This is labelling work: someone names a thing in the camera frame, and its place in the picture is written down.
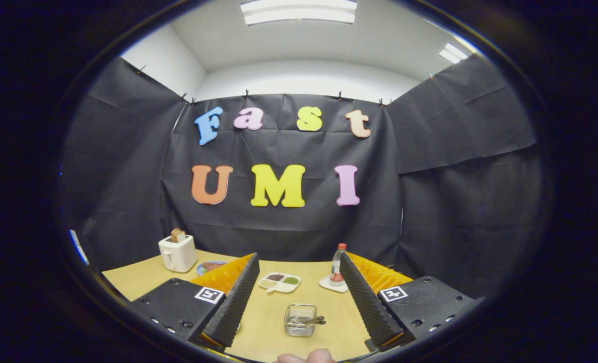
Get black backdrop cloth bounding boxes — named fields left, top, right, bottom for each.
left=59, top=54, right=544, bottom=299

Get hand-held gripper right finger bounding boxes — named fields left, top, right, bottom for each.
left=339, top=252, right=477, bottom=352

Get white toaster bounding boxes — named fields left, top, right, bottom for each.
left=158, top=234, right=197, bottom=273

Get long ceiling light panel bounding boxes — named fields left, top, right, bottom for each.
left=240, top=0, right=357, bottom=26

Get white divided dish with beans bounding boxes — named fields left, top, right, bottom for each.
left=258, top=272, right=302, bottom=293

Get clear bottle with red cap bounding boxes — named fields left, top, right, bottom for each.
left=329, top=244, right=347, bottom=287

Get metal wire basket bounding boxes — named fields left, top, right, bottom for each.
left=284, top=304, right=318, bottom=337

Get small ceiling light panel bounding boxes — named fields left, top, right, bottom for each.
left=439, top=43, right=468, bottom=64

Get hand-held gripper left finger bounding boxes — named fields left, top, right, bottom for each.
left=130, top=253, right=260, bottom=352

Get white square coaster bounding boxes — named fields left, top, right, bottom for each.
left=319, top=275, right=350, bottom=293

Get blue food plate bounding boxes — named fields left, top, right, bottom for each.
left=196, top=261, right=227, bottom=276

